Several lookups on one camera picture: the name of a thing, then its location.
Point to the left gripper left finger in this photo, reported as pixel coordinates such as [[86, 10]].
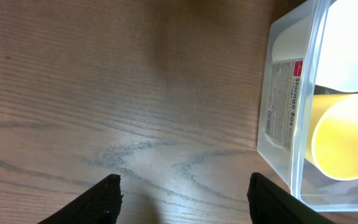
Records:
[[101, 204]]

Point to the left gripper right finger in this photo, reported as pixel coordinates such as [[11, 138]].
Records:
[[270, 204]]

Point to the clear plastic storage box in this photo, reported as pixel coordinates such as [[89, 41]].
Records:
[[285, 113]]

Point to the yellow plastic cup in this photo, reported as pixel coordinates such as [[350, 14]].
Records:
[[332, 144]]

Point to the white plastic cup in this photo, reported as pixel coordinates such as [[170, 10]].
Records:
[[320, 39]]

